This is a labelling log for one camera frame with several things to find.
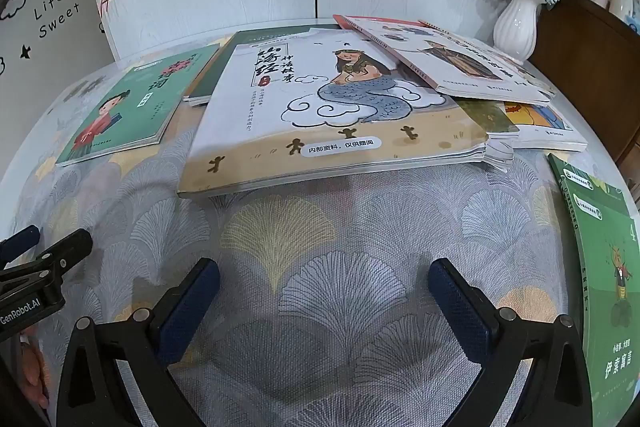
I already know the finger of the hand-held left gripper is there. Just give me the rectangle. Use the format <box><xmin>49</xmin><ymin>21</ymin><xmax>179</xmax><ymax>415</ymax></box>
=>
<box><xmin>0</xmin><ymin>224</ymin><xmax>42</xmax><ymax>266</ymax></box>
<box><xmin>0</xmin><ymin>229</ymin><xmax>95</xmax><ymax>304</ymax></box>

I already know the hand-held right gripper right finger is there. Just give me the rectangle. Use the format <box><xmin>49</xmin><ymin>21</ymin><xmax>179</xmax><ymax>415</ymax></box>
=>
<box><xmin>427</xmin><ymin>257</ymin><xmax>593</xmax><ymax>427</ymax></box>

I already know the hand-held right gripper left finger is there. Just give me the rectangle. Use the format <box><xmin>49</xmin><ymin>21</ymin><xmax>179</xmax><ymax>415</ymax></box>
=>
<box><xmin>54</xmin><ymin>257</ymin><xmax>222</xmax><ymax>427</ymax></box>

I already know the yellow comic book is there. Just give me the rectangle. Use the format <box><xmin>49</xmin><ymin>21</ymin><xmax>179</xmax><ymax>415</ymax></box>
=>
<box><xmin>502</xmin><ymin>101</ymin><xmax>590</xmax><ymax>154</ymax></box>

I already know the white book with swordsman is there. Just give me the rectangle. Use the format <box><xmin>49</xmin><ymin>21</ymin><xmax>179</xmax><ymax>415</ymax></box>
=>
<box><xmin>340</xmin><ymin>16</ymin><xmax>556</xmax><ymax>108</ymax></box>

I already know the person's left hand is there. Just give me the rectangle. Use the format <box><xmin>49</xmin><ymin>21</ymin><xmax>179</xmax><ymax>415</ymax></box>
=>
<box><xmin>17</xmin><ymin>324</ymin><xmax>53</xmax><ymax>410</ymax></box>

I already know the green book with child figure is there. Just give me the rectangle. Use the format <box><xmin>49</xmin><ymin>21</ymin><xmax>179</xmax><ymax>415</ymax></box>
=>
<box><xmin>55</xmin><ymin>44</ymin><xmax>221</xmax><ymax>168</ymax></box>

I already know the ginkgo patterned tablecloth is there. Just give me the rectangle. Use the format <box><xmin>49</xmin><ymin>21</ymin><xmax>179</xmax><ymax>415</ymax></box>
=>
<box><xmin>0</xmin><ymin>34</ymin><xmax>601</xmax><ymax>427</ymax></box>

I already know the bright green storybook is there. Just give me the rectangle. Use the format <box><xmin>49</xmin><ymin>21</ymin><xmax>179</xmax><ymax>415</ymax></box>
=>
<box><xmin>547</xmin><ymin>152</ymin><xmax>640</xmax><ymax>427</ymax></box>

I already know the white book with mermaid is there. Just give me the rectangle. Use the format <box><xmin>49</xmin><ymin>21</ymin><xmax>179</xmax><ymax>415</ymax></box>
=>
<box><xmin>177</xmin><ymin>27</ymin><xmax>488</xmax><ymax>200</ymax></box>

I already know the dark green book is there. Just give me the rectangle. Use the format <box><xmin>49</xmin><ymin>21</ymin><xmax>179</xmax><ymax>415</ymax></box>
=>
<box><xmin>182</xmin><ymin>26</ymin><xmax>346</xmax><ymax>108</ymax></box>

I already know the brown wooden cabinet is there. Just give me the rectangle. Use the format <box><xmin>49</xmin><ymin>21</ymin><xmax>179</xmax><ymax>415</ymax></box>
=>
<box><xmin>527</xmin><ymin>0</ymin><xmax>640</xmax><ymax>202</ymax></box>

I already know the white ribbed vase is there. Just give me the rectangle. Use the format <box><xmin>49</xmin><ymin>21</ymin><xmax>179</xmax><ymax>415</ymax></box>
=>
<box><xmin>492</xmin><ymin>0</ymin><xmax>546</xmax><ymax>66</ymax></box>

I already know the red book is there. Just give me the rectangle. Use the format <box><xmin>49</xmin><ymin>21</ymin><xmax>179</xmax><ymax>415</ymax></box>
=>
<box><xmin>332</xmin><ymin>13</ymin><xmax>431</xmax><ymax>32</ymax></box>

